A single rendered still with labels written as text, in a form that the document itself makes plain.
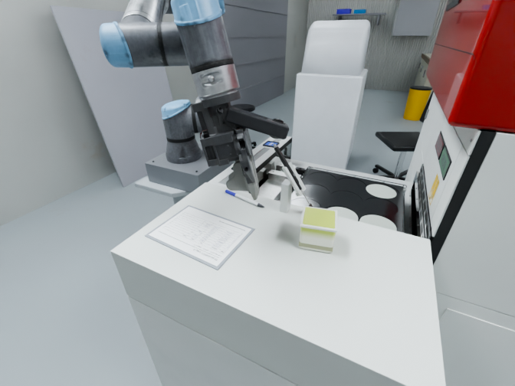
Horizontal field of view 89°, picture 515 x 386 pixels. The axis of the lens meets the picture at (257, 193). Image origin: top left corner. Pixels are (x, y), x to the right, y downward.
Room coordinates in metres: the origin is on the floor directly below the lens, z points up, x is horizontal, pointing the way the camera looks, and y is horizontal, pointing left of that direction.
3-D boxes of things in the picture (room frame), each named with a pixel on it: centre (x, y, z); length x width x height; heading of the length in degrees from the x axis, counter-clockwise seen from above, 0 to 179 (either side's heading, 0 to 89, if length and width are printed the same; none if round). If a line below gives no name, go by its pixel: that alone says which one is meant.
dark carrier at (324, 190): (0.74, -0.30, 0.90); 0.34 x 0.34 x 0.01; 64
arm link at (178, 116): (1.07, 0.32, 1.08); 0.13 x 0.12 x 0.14; 100
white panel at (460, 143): (0.82, -0.58, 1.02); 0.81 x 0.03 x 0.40; 154
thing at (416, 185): (0.67, -0.49, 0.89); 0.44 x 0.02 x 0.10; 154
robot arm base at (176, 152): (1.07, 0.32, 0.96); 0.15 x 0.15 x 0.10
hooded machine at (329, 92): (3.13, -0.84, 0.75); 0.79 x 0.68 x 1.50; 154
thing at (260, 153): (0.96, 0.00, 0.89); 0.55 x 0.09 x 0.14; 154
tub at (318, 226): (0.46, -0.13, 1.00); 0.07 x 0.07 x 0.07; 75
